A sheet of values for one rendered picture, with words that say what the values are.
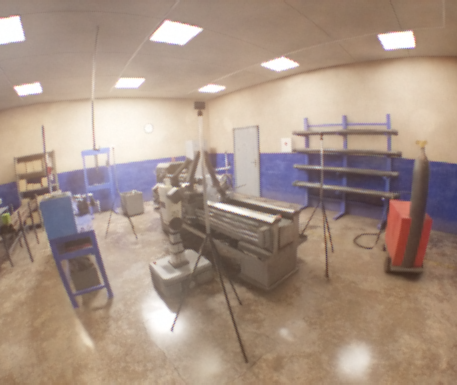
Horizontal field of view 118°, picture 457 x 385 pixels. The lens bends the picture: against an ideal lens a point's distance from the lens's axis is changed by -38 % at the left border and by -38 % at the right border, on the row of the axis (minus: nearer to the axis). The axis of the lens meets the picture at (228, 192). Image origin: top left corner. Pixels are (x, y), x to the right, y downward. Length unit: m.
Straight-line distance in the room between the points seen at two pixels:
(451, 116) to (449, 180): 1.19
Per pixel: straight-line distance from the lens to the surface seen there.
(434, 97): 4.93
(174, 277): 2.46
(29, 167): 6.62
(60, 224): 2.43
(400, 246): 2.90
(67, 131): 6.91
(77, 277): 3.00
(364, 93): 5.10
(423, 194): 2.73
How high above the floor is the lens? 1.56
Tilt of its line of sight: 12 degrees down
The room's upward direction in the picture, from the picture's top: 3 degrees counter-clockwise
